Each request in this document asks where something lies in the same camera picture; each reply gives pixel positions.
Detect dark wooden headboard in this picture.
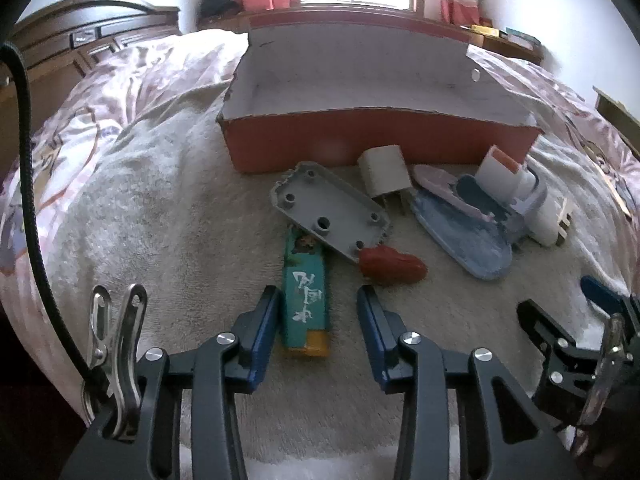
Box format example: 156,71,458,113
0,0,182,171

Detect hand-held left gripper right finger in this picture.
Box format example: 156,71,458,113
356,285,583,480

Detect light wooden frame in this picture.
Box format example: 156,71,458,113
594,86,640,146

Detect pink printed quilt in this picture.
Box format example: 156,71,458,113
0,27,640,411

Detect white plug charger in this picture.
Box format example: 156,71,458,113
357,145,413,213

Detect beige fleece blanket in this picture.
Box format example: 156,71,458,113
37,77,640,480

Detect wooden clothespin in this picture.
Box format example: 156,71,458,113
556,197,574,246

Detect grey plastic cover plate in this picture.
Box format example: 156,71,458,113
270,161,392,265

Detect teal book stack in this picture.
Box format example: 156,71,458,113
505,27,541,46

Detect teal printed small box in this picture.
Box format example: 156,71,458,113
281,225,332,358

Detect red plastic piece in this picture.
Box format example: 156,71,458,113
359,246,428,287

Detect white bottle with orange label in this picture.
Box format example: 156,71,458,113
474,144,550,221

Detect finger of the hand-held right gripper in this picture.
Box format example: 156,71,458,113
580,275,640,346
516,299,608,423

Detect pink plastic piece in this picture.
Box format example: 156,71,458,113
411,164,496,222

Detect steel spring clip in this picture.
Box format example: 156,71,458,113
582,314,626,428
80,284,148,442

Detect blue plastic case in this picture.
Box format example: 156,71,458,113
411,174,514,281

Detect black braided cable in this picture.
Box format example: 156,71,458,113
0,42,108,401

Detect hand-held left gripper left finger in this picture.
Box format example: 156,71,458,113
60,285,281,480

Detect red cardboard box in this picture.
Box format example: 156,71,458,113
216,10,545,175

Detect dark bag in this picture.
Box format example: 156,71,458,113
200,0,241,17

